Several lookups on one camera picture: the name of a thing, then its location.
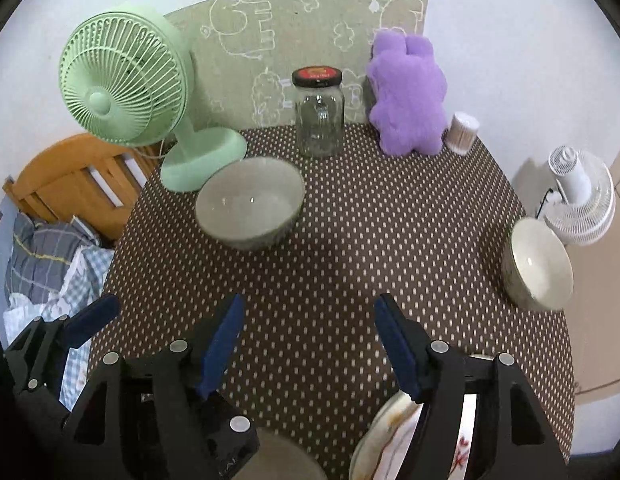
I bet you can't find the blue checked bear-print blanket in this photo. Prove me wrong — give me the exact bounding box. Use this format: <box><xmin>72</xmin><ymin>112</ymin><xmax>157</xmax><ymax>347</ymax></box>
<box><xmin>2</xmin><ymin>247</ymin><xmax>116</xmax><ymax>411</ymax></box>

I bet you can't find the round yellow floral plate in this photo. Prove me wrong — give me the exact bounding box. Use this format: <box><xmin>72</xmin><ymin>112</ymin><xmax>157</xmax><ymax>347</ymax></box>
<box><xmin>349</xmin><ymin>353</ymin><xmax>493</xmax><ymax>480</ymax></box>

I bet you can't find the glass jar with dark lid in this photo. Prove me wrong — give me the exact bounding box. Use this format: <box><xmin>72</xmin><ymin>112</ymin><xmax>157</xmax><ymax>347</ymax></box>
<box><xmin>291</xmin><ymin>66</ymin><xmax>345</xmax><ymax>158</ymax></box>

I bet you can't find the green table fan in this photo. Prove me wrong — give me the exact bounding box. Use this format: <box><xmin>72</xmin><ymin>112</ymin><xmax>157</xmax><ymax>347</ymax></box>
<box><xmin>58</xmin><ymin>4</ymin><xmax>248</xmax><ymax>193</ymax></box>

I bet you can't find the scalloped yellow floral plate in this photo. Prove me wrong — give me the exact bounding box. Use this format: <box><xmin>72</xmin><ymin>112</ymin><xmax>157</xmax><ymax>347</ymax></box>
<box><xmin>362</xmin><ymin>392</ymin><xmax>425</xmax><ymax>480</ymax></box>

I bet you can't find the grey plaid pillow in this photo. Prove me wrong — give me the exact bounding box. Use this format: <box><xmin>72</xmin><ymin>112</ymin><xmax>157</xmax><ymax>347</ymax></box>
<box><xmin>5</xmin><ymin>212</ymin><xmax>103</xmax><ymax>306</ymax></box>

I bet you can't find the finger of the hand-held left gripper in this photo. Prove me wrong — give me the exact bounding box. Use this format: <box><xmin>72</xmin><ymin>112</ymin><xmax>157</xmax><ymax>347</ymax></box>
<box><xmin>204</xmin><ymin>412</ymin><xmax>261</xmax><ymax>480</ymax></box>
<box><xmin>4</xmin><ymin>294</ymin><xmax>122</xmax><ymax>411</ymax></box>

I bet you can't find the small white red-print plate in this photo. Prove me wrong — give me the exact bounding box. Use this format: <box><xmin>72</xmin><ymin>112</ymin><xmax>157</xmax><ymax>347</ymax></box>
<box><xmin>455</xmin><ymin>392</ymin><xmax>479</xmax><ymax>480</ymax></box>

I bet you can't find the white fan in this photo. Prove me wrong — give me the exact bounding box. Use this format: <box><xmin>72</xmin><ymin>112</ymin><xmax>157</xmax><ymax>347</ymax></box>
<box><xmin>534</xmin><ymin>146</ymin><xmax>616</xmax><ymax>247</ymax></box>

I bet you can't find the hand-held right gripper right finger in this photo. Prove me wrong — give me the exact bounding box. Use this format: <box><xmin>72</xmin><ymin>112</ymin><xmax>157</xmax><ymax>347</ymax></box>
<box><xmin>374</xmin><ymin>292</ymin><xmax>570</xmax><ymax>480</ymax></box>

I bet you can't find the cotton swab container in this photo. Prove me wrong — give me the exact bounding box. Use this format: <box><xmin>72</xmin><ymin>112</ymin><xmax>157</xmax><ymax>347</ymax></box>
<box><xmin>444</xmin><ymin>112</ymin><xmax>479</xmax><ymax>155</ymax></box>

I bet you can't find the brown polka dot tablecloth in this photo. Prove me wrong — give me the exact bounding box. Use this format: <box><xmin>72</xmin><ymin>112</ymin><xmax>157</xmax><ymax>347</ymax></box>
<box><xmin>87</xmin><ymin>122</ymin><xmax>575</xmax><ymax>480</ymax></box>

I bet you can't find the green cartoon wall poster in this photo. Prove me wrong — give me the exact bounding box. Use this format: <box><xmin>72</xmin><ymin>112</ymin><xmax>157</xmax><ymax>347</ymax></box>
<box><xmin>162</xmin><ymin>0</ymin><xmax>429</xmax><ymax>128</ymax></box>

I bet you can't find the beige grey bowl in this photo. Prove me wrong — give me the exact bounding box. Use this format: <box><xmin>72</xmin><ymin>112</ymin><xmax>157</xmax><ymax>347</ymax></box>
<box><xmin>500</xmin><ymin>216</ymin><xmax>574</xmax><ymax>311</ymax></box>

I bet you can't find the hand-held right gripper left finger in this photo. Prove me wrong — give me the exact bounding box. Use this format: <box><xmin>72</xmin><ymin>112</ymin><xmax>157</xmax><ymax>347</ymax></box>
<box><xmin>62</xmin><ymin>292</ymin><xmax>245</xmax><ymax>480</ymax></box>

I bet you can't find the grey bowl with blue pattern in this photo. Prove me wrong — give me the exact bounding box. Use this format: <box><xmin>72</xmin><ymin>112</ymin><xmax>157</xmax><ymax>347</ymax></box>
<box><xmin>245</xmin><ymin>427</ymin><xmax>328</xmax><ymax>480</ymax></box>

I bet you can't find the wooden headboard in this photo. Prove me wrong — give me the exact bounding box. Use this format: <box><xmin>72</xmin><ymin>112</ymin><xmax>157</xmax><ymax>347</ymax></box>
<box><xmin>2</xmin><ymin>132</ymin><xmax>165</xmax><ymax>241</ymax></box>

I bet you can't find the purple plush toy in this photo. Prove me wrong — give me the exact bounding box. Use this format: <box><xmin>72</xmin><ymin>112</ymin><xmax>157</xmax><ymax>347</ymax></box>
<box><xmin>366</xmin><ymin>29</ymin><xmax>451</xmax><ymax>156</ymax></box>

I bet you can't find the grey-green bowl with leaf pattern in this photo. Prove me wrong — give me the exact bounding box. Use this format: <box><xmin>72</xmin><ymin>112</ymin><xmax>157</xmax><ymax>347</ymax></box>
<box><xmin>194</xmin><ymin>156</ymin><xmax>307</xmax><ymax>251</ymax></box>

